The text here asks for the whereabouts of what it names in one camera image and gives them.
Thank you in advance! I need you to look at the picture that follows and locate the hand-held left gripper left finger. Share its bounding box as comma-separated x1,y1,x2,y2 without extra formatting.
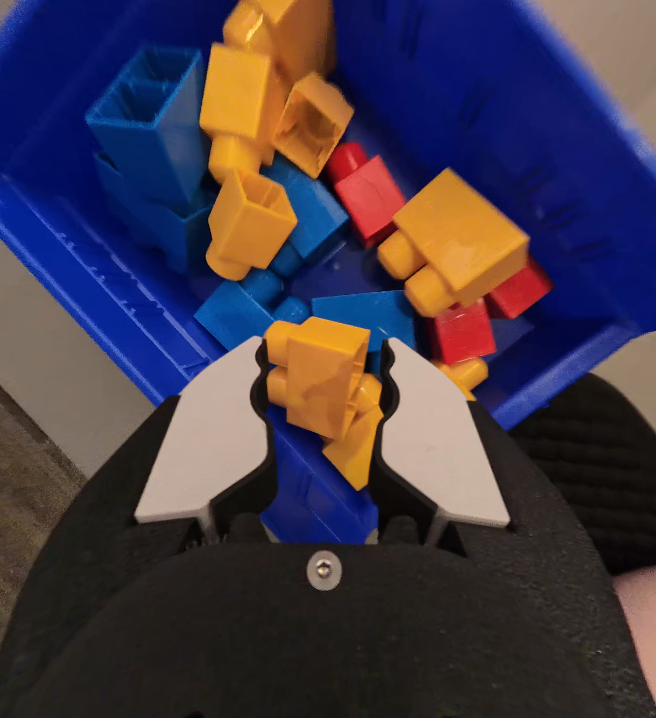
135,337,277,533

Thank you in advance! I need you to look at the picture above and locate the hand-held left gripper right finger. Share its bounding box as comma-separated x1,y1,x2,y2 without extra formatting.
372,338,511,533

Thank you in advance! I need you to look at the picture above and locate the red mega block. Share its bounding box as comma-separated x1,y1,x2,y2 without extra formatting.
428,300,497,364
485,258,554,319
328,142,407,248

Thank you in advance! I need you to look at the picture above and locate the orange two-stud mega block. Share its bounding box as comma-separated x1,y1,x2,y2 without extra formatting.
263,317,372,441

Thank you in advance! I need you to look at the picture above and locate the pile of orange mega blocks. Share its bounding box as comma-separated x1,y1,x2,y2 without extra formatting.
199,0,531,491

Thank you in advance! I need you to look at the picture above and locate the blue plastic bin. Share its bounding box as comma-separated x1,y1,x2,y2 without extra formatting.
0,0,656,545

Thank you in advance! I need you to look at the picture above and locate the black wrist rest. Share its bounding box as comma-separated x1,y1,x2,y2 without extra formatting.
510,373,656,576

